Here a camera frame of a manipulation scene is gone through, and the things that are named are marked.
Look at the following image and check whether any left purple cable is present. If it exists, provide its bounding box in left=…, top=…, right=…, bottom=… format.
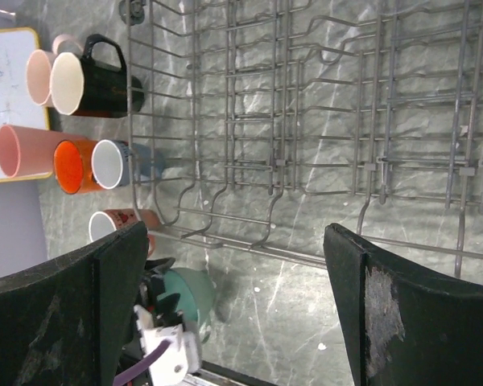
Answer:
left=114, top=339, right=172, bottom=386

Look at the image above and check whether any blue printed mug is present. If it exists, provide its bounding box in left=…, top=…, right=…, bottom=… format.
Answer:
left=91, top=139, right=166, bottom=190

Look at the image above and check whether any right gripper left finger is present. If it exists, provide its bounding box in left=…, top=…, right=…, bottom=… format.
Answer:
left=0, top=222, right=149, bottom=385

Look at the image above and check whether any black faceted mug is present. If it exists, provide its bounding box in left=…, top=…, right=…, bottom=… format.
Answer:
left=49, top=34, right=146, bottom=118

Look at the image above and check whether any tall pink tumbler cup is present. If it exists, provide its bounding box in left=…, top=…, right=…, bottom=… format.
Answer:
left=0, top=125, right=87, bottom=179

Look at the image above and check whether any small whiteboard with wooden frame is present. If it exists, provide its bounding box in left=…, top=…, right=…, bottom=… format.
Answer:
left=0, top=27, right=50, bottom=183

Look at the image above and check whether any mint green mug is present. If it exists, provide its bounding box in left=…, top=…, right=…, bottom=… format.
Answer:
left=155, top=267, right=216, bottom=343

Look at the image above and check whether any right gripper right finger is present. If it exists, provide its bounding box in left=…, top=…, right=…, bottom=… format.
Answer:
left=324, top=224, right=483, bottom=385

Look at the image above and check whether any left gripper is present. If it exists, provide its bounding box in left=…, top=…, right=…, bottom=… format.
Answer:
left=122, top=257, right=184, bottom=385

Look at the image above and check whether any orange enamel mug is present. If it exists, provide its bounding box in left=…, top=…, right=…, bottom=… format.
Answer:
left=53, top=139, right=102, bottom=195

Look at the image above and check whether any salmon printed mug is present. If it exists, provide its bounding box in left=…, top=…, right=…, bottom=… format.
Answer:
left=88, top=208, right=160, bottom=242

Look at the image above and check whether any grey wire dish rack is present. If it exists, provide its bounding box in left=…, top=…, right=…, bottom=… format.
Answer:
left=118, top=1, right=483, bottom=278

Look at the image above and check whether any light pink mug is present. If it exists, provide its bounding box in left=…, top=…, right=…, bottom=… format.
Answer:
left=25, top=34, right=83, bottom=108

